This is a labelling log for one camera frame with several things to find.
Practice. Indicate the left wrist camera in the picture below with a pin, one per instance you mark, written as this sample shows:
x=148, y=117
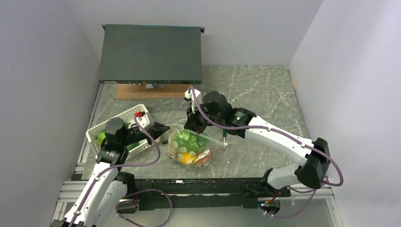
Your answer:
x=144, y=120

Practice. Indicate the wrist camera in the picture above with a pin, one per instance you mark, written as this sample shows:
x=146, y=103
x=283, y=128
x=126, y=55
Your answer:
x=194, y=96
x=144, y=120

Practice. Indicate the green lettuce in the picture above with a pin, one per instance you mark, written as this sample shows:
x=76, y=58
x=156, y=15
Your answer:
x=185, y=141

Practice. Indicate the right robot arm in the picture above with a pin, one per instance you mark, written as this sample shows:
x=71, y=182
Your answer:
x=310, y=157

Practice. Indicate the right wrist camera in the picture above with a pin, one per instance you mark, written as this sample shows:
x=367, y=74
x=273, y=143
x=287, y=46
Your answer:
x=194, y=96

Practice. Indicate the red peach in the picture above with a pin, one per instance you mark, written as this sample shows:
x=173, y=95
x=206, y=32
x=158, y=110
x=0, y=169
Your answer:
x=204, y=158

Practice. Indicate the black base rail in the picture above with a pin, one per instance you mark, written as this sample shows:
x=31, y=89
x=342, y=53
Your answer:
x=245, y=192

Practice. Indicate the yellow lemon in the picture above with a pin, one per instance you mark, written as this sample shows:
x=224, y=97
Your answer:
x=188, y=158

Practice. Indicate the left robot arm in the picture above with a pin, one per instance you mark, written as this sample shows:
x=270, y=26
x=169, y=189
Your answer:
x=108, y=184

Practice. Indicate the green lime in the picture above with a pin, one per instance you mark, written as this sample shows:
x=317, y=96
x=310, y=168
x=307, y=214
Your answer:
x=101, y=139

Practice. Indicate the dark green rack server box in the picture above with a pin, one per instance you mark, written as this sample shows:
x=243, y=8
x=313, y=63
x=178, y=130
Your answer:
x=151, y=54

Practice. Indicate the wooden board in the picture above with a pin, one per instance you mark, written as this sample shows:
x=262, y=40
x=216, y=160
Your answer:
x=139, y=92

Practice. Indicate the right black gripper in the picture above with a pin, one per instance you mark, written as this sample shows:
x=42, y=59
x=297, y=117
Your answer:
x=192, y=122

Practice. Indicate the green handled screwdriver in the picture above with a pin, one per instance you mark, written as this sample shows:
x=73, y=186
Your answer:
x=224, y=135

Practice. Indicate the clear dotted zip bag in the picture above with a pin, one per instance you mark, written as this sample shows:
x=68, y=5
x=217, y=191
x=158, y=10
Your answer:
x=213, y=144

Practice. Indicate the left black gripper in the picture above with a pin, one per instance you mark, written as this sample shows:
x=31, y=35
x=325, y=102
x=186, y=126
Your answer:
x=158, y=130

